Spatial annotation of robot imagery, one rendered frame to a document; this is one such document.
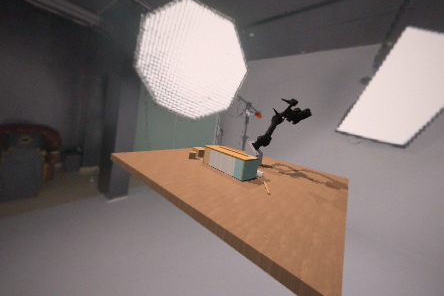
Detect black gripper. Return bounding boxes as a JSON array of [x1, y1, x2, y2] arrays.
[[273, 99, 298, 122]]

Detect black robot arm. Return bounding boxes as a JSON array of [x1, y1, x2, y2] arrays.
[[252, 108, 311, 150]]

